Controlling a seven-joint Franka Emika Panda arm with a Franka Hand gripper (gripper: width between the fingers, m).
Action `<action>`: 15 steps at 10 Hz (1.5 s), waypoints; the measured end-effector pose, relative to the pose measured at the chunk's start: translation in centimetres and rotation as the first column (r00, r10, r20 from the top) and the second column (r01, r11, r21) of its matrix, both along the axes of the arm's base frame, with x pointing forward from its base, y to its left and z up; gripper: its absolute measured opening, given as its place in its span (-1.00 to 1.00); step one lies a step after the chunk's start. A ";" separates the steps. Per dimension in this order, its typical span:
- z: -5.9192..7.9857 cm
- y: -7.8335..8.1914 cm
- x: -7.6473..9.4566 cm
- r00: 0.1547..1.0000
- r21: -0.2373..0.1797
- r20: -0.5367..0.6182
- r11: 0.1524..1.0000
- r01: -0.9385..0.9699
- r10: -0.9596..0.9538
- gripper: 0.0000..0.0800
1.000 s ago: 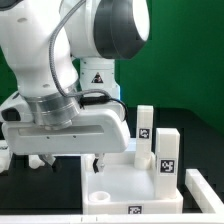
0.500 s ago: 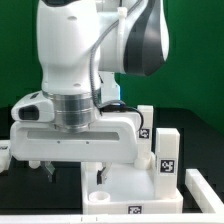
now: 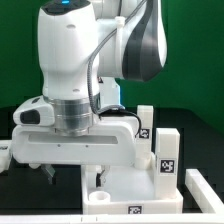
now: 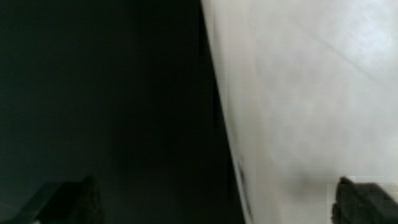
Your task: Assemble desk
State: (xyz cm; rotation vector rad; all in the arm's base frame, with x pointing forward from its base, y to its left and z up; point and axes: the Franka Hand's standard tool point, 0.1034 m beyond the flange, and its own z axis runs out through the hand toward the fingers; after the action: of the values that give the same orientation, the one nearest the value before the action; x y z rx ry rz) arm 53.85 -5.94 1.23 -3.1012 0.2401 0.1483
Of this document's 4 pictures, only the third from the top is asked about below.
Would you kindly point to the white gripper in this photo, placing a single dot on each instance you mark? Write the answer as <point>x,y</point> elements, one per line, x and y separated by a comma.
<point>110,142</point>

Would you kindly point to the white desk tabletop tray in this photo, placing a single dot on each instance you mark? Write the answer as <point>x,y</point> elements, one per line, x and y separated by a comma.
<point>127,190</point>

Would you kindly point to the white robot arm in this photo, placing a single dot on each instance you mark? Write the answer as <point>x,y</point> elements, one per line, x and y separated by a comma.
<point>75,120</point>

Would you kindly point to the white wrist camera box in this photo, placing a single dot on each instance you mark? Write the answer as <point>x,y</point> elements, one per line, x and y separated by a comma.
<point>35,111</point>

